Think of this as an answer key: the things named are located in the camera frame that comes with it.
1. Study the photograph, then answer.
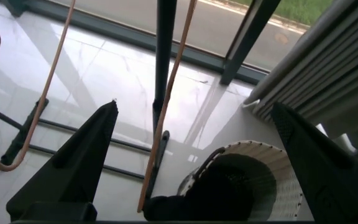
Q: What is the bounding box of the black clothes rack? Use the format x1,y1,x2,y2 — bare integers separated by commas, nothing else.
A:
0,0,180,200

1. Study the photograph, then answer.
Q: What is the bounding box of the window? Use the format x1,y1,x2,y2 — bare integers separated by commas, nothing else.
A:
0,0,335,86

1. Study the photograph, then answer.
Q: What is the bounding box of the black garment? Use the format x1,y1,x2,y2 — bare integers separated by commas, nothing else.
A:
142,161,256,222

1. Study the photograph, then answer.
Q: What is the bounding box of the white laundry basket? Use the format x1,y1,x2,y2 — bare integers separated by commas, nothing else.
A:
177,139,305,222

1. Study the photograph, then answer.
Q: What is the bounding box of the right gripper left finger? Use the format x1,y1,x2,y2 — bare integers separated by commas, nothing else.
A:
6,99,119,222

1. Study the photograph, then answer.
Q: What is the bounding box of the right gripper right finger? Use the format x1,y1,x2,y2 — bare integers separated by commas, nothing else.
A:
270,101,358,223

